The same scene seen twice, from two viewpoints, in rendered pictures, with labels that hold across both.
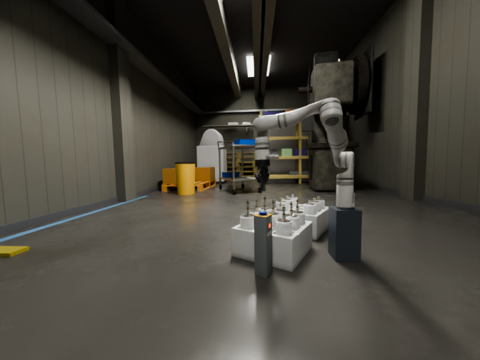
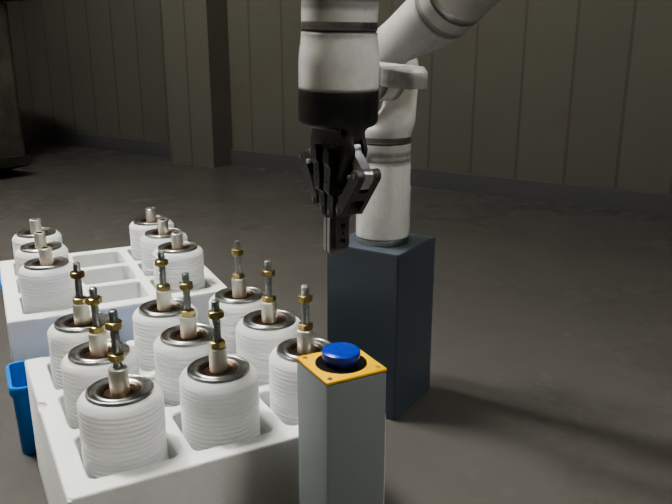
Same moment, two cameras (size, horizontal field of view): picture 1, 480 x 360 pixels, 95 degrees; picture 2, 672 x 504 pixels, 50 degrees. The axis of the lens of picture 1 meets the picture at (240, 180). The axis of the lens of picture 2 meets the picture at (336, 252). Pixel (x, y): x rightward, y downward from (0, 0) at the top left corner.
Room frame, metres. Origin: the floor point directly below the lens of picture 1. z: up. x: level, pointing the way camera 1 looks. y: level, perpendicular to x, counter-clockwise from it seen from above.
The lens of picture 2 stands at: (0.78, 0.50, 0.64)
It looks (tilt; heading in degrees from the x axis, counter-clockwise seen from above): 16 degrees down; 299
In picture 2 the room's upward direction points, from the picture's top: straight up
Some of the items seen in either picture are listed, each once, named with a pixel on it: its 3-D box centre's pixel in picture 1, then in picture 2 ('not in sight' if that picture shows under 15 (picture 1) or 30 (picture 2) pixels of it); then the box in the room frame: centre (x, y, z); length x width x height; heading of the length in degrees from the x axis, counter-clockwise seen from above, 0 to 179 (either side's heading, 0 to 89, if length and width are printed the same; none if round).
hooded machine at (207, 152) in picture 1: (212, 156); not in sight; (6.44, 0.79, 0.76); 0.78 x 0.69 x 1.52; 88
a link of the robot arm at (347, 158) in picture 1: (345, 166); (385, 96); (1.29, -0.62, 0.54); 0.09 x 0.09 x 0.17; 57
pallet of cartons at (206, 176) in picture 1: (191, 177); not in sight; (5.24, 1.15, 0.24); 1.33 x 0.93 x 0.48; 176
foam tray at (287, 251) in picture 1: (273, 238); (195, 441); (1.39, -0.21, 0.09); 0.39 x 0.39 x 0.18; 57
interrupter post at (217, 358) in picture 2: not in sight; (218, 359); (1.29, -0.14, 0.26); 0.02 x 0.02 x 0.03
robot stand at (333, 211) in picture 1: (343, 232); (380, 320); (1.29, -0.62, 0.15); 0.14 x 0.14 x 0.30; 86
